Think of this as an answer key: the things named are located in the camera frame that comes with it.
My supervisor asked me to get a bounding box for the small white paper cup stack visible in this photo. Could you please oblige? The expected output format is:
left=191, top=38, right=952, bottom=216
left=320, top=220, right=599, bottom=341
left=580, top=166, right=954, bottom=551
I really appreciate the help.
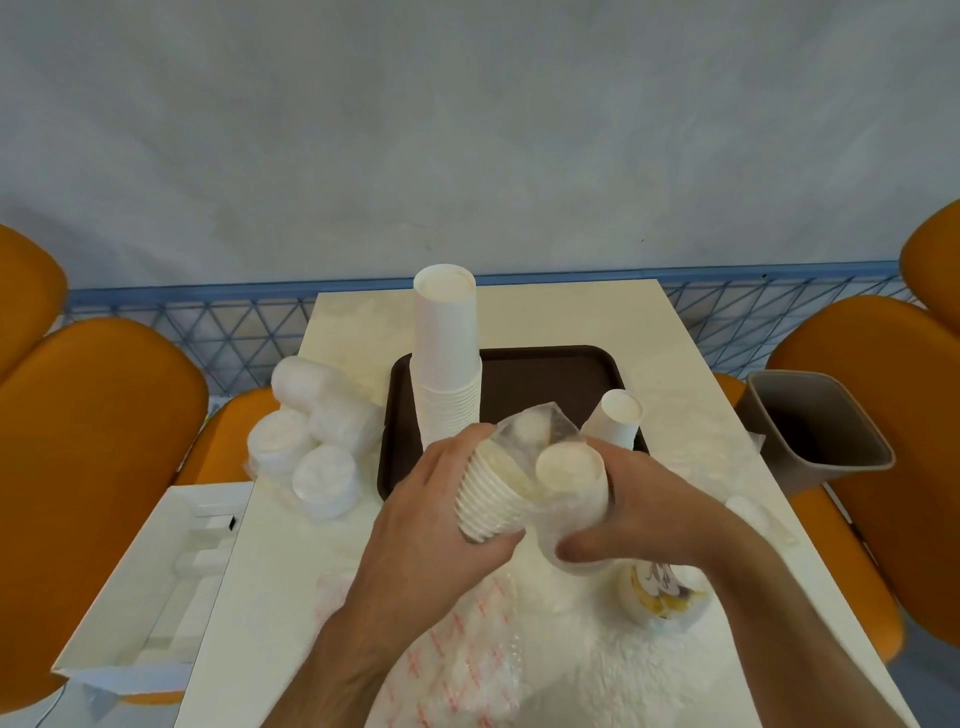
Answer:
left=580, top=389, right=645, bottom=452

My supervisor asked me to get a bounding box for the bag of white cup lids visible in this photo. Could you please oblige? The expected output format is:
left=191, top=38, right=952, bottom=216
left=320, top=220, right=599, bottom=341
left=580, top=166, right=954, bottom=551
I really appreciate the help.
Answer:
left=246, top=355, right=381, bottom=523

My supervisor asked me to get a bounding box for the dark brown plastic tray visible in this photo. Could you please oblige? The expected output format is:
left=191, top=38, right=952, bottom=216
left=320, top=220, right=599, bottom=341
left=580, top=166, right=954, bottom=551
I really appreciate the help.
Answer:
left=376, top=345, right=651, bottom=503

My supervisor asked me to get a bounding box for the person's left forearm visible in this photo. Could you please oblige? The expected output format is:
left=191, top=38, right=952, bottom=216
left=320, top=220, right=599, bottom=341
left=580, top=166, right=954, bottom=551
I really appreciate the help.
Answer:
left=258, top=618, right=425, bottom=728

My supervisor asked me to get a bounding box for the person's right forearm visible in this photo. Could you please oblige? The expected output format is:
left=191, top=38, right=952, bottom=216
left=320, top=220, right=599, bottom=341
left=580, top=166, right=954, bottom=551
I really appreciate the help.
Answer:
left=675, top=502, right=921, bottom=728

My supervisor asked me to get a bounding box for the paper cup with yellow print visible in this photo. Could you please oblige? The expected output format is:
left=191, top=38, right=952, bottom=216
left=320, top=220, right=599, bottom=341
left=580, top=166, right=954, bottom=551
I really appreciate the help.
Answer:
left=616, top=561, right=712, bottom=633

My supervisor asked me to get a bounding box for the blue metal mesh fence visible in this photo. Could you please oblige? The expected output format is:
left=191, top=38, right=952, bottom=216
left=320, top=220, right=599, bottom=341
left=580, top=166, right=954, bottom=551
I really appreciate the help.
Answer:
left=63, top=260, right=925, bottom=400

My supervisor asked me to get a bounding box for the grey plastic waste bin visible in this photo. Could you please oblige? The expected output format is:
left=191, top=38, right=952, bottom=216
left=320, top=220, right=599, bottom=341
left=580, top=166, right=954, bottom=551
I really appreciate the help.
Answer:
left=734, top=369, right=897, bottom=498

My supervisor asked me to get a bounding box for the white cable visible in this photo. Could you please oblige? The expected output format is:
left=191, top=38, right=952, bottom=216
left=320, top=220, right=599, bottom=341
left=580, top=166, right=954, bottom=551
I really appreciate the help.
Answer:
left=28, top=677, right=74, bottom=728

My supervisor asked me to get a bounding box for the orange padded chair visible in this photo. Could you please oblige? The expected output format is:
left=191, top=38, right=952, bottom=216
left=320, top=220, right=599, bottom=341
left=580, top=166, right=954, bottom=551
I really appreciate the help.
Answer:
left=765, top=198, right=960, bottom=654
left=0, top=223, right=212, bottom=715

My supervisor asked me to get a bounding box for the clear plastic cup sleeve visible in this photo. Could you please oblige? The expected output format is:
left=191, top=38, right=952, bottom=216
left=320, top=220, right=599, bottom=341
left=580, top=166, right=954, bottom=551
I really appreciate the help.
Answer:
left=491, top=403, right=625, bottom=577

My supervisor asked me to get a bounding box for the clear bag with red print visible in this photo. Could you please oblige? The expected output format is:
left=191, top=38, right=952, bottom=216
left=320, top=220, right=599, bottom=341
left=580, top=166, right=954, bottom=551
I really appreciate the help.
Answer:
left=313, top=566, right=530, bottom=728

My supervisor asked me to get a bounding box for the person's right hand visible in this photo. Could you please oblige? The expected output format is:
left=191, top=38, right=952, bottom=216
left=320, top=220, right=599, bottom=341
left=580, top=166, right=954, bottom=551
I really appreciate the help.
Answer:
left=555, top=440, right=735, bottom=575

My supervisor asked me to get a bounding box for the person's left hand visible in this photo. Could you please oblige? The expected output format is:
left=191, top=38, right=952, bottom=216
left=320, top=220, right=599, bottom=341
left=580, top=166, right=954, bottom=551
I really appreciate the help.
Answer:
left=330, top=423, right=528, bottom=648

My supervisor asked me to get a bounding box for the open white cardboard box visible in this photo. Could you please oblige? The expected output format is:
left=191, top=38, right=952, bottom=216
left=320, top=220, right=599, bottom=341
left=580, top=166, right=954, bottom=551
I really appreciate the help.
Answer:
left=50, top=481, right=257, bottom=696

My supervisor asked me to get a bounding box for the short stack of white cups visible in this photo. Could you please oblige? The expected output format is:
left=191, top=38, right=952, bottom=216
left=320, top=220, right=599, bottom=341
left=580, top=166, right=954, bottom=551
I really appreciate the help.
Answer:
left=456, top=438, right=543, bottom=546

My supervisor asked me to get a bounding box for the tall stack of white cups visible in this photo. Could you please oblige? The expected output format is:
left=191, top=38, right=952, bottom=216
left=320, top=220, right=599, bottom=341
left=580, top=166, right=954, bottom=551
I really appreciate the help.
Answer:
left=410, top=263, right=483, bottom=453

